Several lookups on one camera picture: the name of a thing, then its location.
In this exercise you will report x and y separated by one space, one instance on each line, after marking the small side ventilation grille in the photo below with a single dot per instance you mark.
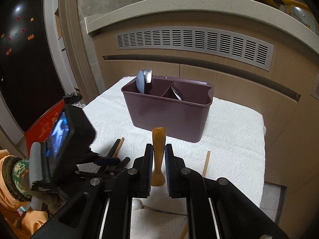
316 91

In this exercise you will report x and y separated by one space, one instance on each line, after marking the orange cloth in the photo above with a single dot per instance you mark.
28 223

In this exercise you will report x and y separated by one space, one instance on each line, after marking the black refrigerator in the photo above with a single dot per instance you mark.
30 84

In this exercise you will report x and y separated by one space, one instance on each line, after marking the black handle utensil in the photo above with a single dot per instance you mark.
113 149

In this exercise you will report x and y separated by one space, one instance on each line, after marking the white towel mat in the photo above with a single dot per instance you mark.
233 133

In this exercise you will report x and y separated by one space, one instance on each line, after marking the grey ventilation grille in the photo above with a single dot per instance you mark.
211 41

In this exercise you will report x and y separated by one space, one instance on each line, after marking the blue plastic spoon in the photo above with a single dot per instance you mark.
140 82

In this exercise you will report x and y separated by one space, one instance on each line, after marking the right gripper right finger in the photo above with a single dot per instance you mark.
216 208

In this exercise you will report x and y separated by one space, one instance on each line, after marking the wooden chopstick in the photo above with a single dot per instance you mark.
118 147
206 164

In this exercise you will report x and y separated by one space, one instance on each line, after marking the purple utensil holder bin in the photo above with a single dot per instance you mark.
159 107

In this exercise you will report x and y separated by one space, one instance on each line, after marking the dark knife in bin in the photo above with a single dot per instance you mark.
176 93

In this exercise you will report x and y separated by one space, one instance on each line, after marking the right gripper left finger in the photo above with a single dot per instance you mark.
102 208

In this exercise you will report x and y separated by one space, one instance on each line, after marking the gloved left hand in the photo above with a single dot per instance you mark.
15 172

